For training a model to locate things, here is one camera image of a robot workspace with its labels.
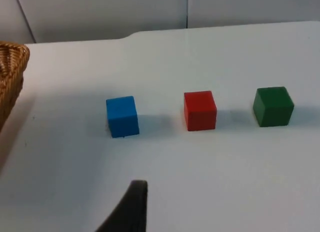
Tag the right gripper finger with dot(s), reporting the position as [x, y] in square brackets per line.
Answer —
[132, 212]

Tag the blue cube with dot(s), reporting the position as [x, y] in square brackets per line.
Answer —
[122, 117]

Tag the pale brown wicker basket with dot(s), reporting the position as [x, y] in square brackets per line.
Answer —
[10, 87]

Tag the red cube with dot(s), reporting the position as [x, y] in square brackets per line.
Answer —
[200, 111]

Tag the green cube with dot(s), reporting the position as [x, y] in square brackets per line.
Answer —
[273, 107]

